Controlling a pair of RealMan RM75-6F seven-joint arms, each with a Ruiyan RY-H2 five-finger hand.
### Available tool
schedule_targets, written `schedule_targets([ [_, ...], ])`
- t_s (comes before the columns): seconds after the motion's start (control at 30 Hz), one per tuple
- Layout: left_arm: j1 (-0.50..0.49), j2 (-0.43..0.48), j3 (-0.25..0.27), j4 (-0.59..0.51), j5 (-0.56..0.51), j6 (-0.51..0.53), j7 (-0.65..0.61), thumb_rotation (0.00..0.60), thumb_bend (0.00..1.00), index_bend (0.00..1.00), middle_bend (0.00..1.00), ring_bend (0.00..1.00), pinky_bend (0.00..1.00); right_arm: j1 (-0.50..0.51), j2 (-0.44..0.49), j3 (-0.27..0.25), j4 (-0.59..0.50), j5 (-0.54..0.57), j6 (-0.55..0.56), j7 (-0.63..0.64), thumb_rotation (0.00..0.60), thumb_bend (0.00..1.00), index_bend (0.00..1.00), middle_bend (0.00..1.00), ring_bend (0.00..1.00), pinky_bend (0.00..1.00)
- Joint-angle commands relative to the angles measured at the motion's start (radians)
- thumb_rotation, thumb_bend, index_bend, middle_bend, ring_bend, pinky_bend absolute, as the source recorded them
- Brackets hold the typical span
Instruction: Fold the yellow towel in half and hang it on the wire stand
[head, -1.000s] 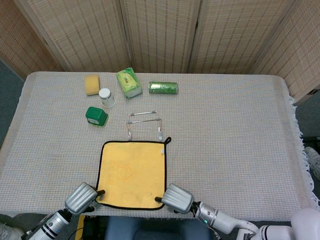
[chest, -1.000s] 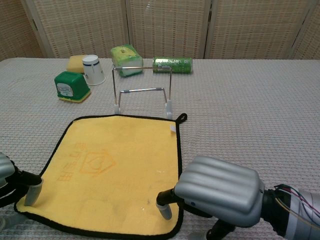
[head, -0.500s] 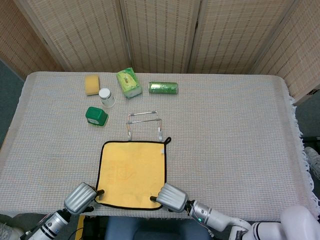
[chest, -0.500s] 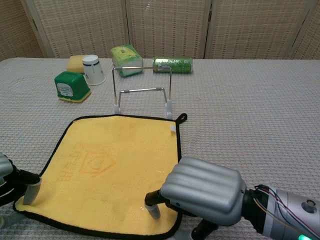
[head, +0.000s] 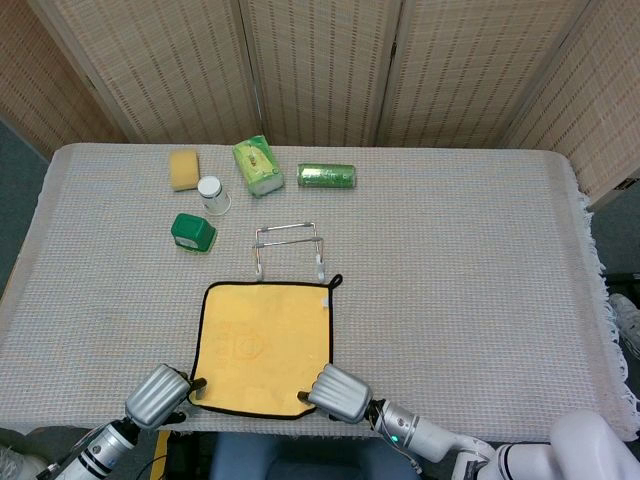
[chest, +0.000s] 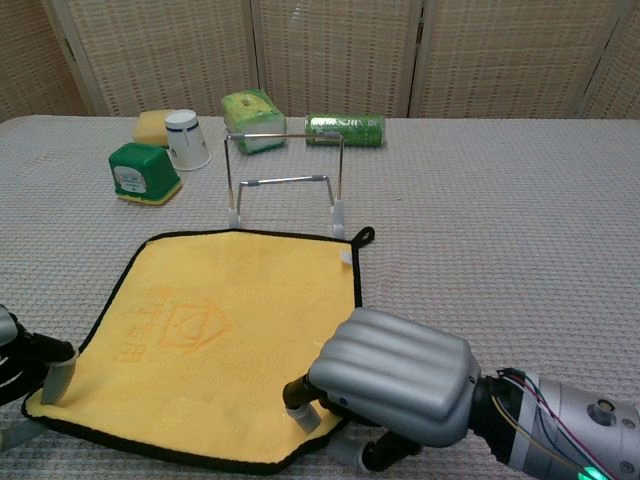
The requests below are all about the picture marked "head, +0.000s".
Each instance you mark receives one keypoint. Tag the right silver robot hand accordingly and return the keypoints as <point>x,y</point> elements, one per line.
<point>342,395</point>

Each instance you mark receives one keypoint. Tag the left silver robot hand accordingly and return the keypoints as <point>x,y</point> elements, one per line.
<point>155,395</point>

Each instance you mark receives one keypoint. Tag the yellow cloth with black trim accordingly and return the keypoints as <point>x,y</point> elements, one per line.
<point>265,340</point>

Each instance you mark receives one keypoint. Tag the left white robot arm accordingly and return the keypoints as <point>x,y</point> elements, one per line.
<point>97,450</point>

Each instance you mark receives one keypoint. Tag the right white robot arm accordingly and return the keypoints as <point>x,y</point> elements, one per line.
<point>430,435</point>

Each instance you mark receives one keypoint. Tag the blue seat base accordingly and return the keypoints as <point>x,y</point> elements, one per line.
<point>300,457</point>

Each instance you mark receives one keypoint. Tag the white woven tablecloth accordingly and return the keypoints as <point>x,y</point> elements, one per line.
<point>450,275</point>

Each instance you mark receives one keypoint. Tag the green plastic box yellow lid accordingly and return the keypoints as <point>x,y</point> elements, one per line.
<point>192,232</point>

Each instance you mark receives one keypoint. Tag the green drink can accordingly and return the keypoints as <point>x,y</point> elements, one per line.
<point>327,176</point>

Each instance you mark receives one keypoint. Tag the yellow sponge block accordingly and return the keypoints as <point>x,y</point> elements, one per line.
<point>183,172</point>

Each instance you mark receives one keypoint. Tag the green tissue pack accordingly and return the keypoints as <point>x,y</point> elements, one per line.
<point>257,165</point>

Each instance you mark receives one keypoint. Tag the woven folding screen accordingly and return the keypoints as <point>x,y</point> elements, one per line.
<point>325,65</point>

